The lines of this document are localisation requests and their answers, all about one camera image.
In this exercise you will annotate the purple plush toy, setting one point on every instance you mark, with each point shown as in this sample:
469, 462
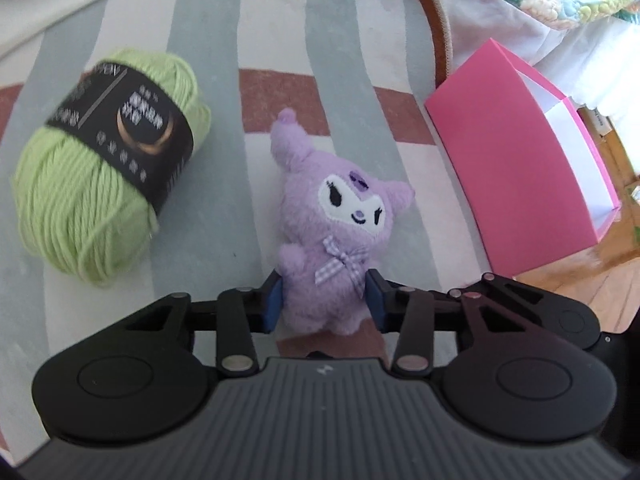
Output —
330, 240

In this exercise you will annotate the green yarn ball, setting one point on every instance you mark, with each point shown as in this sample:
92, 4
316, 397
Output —
75, 210

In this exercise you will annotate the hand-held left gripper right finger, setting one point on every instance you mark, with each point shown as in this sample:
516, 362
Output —
376, 302

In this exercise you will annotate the pink cardboard box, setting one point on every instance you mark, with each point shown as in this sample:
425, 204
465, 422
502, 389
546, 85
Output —
500, 170

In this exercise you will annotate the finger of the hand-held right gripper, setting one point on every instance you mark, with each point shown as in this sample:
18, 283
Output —
550, 310

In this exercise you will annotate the checked rug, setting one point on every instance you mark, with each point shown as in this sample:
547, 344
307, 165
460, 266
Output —
225, 185

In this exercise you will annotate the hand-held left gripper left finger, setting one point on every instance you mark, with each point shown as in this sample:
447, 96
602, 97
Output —
272, 305

